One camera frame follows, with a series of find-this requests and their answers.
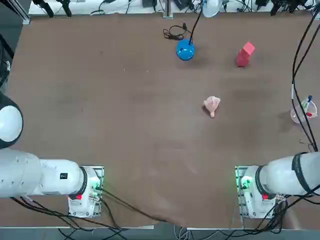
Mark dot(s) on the blue desk lamp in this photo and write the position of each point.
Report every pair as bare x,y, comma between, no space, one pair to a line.
185,50

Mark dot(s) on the pink plush toy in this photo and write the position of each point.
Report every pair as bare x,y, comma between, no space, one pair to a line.
212,103

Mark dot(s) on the red capped marker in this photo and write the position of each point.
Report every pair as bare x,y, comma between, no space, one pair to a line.
309,114

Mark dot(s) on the blue capped white pen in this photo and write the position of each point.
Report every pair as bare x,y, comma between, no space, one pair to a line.
309,98

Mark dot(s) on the red foam block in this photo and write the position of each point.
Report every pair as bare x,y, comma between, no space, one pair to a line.
248,48
242,60

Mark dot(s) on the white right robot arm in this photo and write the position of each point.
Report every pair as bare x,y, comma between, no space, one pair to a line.
280,175

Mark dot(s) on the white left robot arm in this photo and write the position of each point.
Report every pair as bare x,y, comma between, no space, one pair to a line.
30,172

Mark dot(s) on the clear pink plastic cup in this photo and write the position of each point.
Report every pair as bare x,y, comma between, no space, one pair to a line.
297,117

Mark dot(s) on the aluminium frame post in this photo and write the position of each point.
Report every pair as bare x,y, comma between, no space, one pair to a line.
167,8

